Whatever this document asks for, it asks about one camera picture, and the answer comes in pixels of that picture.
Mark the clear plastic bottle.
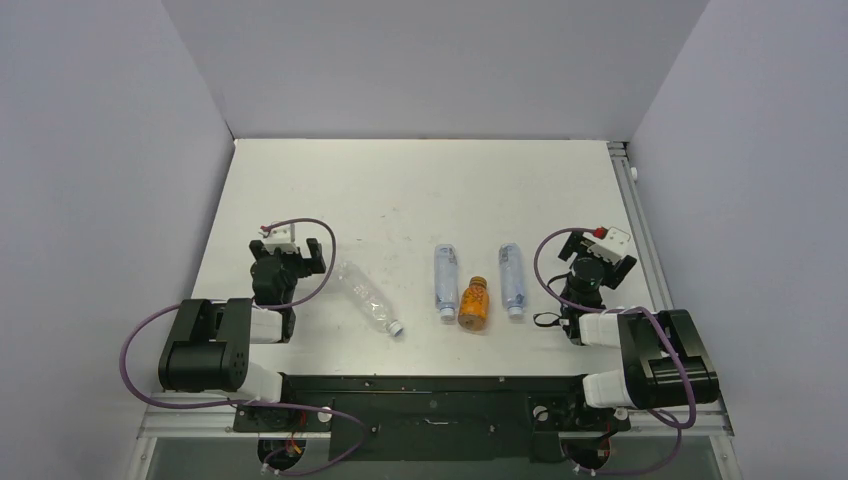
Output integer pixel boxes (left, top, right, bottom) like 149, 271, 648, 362
334, 261, 402, 337

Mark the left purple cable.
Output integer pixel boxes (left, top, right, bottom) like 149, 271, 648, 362
119, 218, 367, 478

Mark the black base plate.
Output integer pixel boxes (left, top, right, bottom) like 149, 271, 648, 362
233, 375, 631, 468

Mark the small clear water bottle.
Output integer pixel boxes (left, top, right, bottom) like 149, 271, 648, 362
498, 243, 527, 321

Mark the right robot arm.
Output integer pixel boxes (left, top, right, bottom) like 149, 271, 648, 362
559, 228, 720, 427

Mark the aluminium frame rail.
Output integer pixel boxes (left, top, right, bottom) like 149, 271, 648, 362
607, 141, 733, 437

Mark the orange juice bottle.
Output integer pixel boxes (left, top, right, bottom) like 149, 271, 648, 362
457, 276, 490, 332

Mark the white bottle cap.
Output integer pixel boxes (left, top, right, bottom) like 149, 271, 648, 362
387, 321, 404, 337

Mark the labelled clear water bottle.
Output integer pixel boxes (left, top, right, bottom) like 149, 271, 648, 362
434, 244, 459, 323

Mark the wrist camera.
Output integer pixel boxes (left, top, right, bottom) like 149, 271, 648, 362
588, 227, 632, 264
260, 225, 297, 254

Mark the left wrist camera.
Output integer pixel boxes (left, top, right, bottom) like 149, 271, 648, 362
260, 225, 297, 254

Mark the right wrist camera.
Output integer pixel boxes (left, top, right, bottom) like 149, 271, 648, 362
588, 227, 632, 264

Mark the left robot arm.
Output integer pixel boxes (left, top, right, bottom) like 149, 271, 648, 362
158, 238, 327, 430

